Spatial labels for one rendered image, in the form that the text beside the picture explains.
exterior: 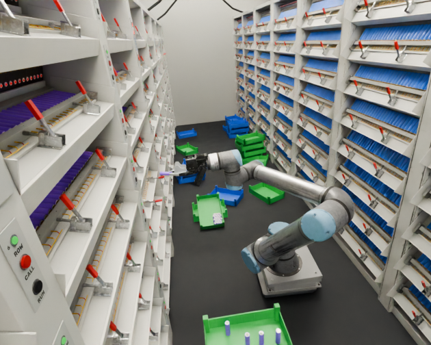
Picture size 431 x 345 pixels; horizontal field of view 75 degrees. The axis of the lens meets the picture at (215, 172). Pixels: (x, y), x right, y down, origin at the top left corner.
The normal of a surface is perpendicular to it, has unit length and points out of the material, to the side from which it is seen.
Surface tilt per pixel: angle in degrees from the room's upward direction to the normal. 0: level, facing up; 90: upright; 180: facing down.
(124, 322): 16
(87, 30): 90
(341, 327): 0
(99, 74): 90
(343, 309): 0
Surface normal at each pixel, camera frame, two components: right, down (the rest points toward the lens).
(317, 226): -0.77, 0.31
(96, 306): 0.19, -0.90
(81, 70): 0.12, 0.42
